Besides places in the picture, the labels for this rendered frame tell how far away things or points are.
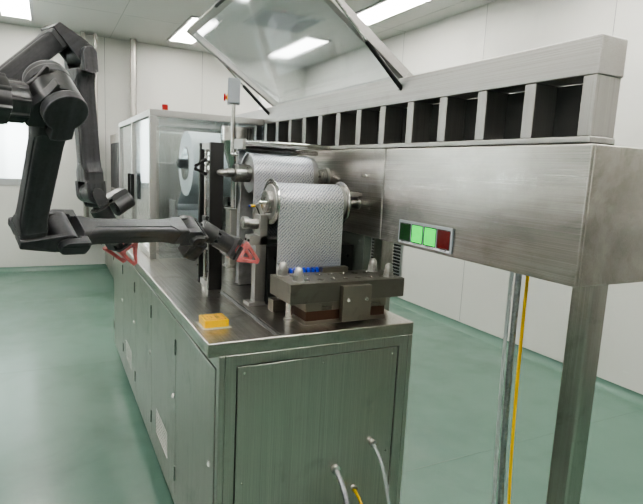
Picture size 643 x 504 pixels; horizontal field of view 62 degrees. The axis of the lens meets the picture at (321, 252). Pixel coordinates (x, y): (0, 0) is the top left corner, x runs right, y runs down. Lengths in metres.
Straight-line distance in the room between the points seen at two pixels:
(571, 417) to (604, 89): 0.78
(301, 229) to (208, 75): 5.84
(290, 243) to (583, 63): 0.97
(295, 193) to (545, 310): 2.96
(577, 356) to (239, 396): 0.87
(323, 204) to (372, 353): 0.51
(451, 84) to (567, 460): 1.02
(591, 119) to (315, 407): 1.04
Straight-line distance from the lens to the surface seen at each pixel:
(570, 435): 1.53
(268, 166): 1.94
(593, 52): 1.27
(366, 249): 1.89
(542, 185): 1.29
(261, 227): 1.76
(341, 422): 1.70
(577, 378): 1.48
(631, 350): 4.00
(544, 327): 4.39
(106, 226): 1.39
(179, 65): 7.39
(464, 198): 1.46
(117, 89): 7.22
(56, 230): 1.33
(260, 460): 1.63
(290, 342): 1.51
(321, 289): 1.58
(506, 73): 1.41
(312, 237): 1.76
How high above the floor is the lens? 1.36
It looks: 9 degrees down
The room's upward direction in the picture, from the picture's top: 3 degrees clockwise
